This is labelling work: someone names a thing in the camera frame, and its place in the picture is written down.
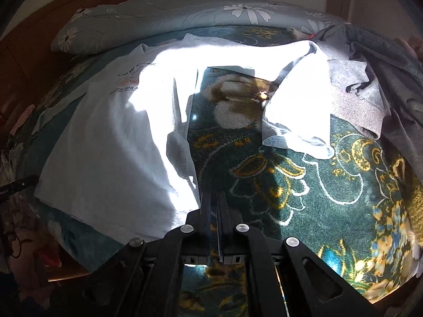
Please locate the dark grey garment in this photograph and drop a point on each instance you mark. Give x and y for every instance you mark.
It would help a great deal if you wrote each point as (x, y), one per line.
(393, 82)

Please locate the beige cloth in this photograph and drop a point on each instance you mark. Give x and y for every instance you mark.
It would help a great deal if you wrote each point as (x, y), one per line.
(411, 47)

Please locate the teal floral blanket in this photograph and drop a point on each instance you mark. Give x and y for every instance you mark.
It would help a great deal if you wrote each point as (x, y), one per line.
(297, 188)

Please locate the grey daisy print quilt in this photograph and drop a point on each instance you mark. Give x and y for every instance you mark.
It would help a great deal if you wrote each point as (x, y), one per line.
(165, 16)

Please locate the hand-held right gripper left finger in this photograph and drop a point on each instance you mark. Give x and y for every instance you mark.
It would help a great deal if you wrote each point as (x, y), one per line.
(206, 218)

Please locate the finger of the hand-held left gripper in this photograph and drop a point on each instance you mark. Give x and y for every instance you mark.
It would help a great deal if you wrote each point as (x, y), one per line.
(19, 185)

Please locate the white t-shirt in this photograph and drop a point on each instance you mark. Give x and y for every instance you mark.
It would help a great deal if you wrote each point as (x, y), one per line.
(109, 145)

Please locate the striped pink cloth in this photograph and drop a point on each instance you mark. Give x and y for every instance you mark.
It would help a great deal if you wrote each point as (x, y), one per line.
(22, 119)

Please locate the grey knit sweater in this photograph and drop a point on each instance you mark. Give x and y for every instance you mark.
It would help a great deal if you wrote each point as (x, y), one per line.
(357, 95)

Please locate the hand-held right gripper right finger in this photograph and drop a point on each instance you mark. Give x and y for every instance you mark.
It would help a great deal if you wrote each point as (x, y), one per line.
(223, 218)

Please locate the wooden headboard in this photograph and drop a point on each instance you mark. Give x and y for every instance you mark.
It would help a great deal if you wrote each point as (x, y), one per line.
(36, 39)

